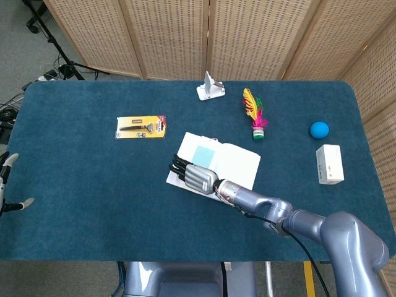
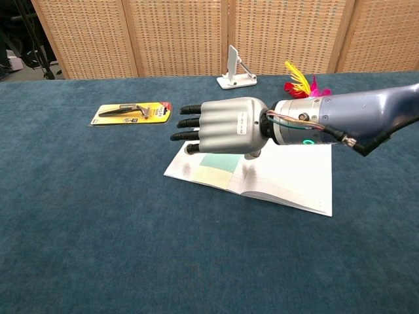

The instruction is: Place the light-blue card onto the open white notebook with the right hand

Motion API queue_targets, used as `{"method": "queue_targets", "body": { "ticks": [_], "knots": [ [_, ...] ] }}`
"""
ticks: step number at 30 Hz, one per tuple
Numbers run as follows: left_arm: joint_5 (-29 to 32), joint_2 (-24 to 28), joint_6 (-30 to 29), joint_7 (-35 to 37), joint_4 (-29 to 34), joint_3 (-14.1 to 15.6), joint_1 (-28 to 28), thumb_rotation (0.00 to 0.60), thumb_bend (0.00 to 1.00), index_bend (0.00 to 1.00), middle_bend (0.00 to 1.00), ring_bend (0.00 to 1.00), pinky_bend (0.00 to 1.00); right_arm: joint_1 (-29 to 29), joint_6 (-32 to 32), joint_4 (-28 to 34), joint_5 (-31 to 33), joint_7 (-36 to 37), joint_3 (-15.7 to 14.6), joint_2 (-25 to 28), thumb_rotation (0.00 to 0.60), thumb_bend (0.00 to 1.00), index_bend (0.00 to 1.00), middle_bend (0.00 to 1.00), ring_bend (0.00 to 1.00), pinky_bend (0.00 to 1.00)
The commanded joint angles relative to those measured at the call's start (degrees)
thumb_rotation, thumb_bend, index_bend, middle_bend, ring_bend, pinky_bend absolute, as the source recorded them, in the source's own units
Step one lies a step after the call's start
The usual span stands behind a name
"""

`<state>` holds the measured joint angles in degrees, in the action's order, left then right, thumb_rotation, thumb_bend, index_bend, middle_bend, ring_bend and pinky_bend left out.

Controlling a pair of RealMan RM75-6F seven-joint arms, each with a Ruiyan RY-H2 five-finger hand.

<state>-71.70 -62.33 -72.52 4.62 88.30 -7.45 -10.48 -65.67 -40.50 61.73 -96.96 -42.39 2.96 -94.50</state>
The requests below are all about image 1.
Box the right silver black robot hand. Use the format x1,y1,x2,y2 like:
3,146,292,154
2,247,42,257
169,153,220,195

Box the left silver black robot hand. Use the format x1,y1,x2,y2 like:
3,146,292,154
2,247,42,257
0,153,35,217

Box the light blue tasselled bookmark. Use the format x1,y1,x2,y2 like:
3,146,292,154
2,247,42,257
191,135,222,171

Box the open white lined notebook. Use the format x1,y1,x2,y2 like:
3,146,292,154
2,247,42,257
166,132,262,205

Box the razor in yellow blister pack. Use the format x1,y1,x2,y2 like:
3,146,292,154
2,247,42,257
115,115,167,140

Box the colourful feather shuttlecock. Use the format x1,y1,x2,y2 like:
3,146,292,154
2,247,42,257
242,88,269,142

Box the white folding phone stand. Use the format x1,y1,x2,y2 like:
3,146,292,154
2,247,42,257
196,71,226,101

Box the blue carpet table mat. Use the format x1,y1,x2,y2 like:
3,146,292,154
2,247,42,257
0,80,388,262

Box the grey robot torso base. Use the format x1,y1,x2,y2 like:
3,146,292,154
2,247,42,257
116,261,257,297

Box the blue foam ball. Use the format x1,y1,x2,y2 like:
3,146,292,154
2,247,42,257
310,121,330,140

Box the white cardboard box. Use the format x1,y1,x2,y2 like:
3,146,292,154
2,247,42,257
316,144,345,186

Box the black tripod stand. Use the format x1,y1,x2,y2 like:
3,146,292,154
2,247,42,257
21,0,110,81

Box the black floor cables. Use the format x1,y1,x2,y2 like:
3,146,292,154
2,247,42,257
0,92,25,144

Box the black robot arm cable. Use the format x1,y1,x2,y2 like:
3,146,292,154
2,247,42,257
239,209,330,297

